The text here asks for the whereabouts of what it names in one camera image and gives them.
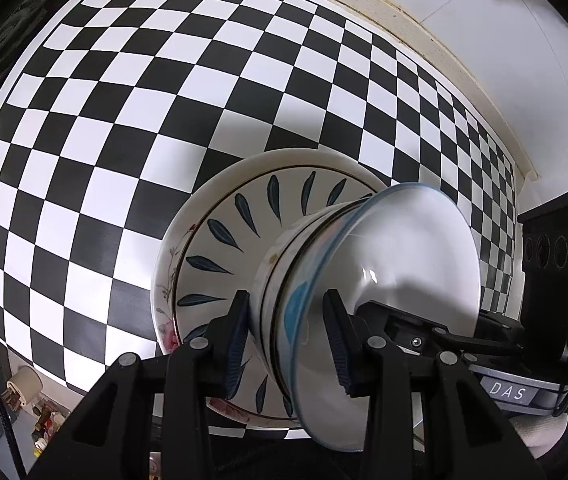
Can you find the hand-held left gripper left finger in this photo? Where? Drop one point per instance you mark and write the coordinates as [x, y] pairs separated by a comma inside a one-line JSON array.
[[236, 355]]

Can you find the white plate with blue leaves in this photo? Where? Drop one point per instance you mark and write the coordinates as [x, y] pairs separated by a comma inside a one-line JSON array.
[[224, 260]]

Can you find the black gas stove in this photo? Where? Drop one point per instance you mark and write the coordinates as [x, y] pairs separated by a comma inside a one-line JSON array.
[[4, 45]]

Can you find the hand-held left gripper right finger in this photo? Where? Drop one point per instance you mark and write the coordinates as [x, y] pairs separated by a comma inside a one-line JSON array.
[[336, 350]]

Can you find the white round container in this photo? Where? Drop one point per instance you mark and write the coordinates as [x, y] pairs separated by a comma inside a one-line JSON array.
[[24, 385]]

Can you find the plain white plate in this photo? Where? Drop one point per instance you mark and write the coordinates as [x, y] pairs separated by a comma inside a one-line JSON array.
[[204, 186]]

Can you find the black and white checkered mat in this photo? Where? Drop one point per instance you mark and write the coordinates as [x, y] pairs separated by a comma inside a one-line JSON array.
[[114, 110]]

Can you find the cluster of small bottles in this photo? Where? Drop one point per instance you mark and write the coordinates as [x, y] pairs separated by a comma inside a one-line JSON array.
[[49, 425]]

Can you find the white bowl with gold rim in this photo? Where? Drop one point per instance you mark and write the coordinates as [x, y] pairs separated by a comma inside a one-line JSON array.
[[284, 245]]

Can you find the person's right hand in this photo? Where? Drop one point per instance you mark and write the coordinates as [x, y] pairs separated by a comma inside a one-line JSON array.
[[539, 435]]

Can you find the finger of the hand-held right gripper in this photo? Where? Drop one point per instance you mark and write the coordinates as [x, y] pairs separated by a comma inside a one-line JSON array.
[[494, 340], [404, 327]]

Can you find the white bowl with blue pattern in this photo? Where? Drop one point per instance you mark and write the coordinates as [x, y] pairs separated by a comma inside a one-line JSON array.
[[414, 260]]

